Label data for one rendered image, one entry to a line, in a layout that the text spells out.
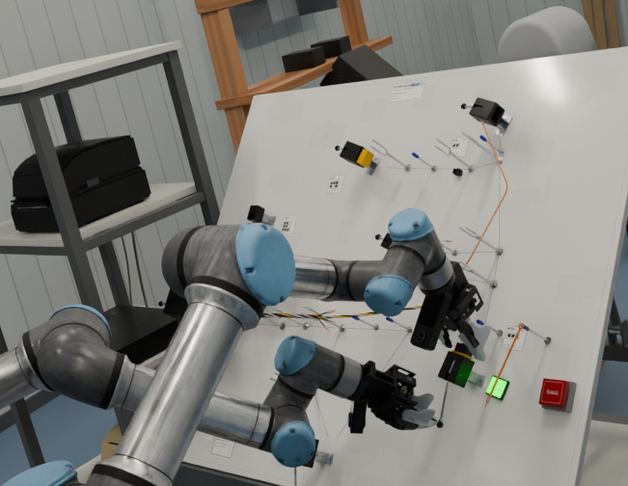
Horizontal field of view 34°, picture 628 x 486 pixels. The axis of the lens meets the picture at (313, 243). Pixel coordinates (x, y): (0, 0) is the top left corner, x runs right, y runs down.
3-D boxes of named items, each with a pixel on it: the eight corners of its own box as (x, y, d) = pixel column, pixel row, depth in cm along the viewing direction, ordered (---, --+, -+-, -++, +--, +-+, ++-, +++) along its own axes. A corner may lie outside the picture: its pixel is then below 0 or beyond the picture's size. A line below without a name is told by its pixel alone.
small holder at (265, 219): (257, 242, 264) (239, 234, 260) (264, 213, 266) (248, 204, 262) (268, 243, 261) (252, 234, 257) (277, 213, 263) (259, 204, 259)
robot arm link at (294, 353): (265, 364, 189) (287, 324, 188) (314, 384, 193) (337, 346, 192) (277, 382, 182) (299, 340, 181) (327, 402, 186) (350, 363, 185)
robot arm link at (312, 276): (125, 298, 156) (326, 311, 194) (174, 300, 149) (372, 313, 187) (130, 223, 157) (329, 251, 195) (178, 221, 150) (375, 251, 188)
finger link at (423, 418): (452, 423, 195) (415, 407, 191) (433, 438, 199) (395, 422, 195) (451, 410, 197) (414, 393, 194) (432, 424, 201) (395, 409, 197)
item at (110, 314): (107, 382, 265) (100, 359, 263) (34, 369, 289) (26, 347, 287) (199, 332, 287) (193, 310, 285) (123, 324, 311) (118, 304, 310)
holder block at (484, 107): (480, 108, 230) (458, 90, 224) (518, 119, 222) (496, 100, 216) (471, 126, 230) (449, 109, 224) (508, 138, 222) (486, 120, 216)
